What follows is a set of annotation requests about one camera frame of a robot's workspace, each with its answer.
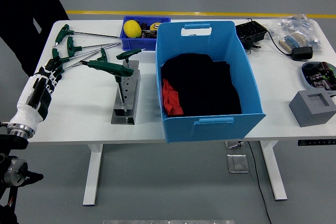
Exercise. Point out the white table leg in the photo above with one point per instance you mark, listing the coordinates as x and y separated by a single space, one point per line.
274 171
93 176

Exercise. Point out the yellow lemon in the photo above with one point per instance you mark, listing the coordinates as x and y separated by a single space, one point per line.
132 28

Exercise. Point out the small metal floor plate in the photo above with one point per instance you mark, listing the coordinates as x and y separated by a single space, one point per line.
233 144

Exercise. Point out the black table control panel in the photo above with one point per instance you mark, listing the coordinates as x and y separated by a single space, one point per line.
315 142

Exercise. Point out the person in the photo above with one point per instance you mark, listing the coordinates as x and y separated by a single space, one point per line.
21 11

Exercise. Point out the dark small parts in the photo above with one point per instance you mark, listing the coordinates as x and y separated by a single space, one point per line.
149 34

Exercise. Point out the yellow tape measure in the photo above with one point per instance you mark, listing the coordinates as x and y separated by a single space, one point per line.
155 26

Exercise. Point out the square metal floor plate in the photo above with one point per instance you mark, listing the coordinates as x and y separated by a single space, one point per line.
237 163

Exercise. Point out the black cloth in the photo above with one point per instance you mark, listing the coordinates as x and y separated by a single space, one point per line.
204 85

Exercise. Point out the grey foam block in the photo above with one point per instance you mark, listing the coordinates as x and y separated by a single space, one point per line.
309 115

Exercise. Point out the clear bag of components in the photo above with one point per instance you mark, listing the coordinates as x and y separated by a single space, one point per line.
294 24

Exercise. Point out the beige resistor strip bundle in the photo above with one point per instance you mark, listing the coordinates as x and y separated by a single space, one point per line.
292 41

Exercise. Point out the electronic components pile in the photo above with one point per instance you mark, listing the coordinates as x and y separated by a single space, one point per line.
320 77

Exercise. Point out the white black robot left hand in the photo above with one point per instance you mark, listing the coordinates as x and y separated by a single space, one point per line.
31 95

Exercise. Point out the black plastic tray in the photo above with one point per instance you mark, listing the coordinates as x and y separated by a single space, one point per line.
249 31

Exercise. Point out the small blue parts bin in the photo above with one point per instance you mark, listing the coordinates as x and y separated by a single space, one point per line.
136 43

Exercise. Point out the grey-blue bowl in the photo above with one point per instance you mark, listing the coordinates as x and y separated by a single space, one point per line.
305 81

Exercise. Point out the black power adapter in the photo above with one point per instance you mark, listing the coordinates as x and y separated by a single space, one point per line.
302 53

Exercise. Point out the red cloth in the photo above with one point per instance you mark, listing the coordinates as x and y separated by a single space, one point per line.
170 98

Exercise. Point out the grey metal tool holder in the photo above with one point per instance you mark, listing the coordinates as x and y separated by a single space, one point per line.
131 87

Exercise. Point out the large blue plastic box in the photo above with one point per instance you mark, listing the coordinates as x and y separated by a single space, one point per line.
210 129

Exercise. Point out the yellow floor tape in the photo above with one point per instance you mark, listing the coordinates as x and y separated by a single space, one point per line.
236 14

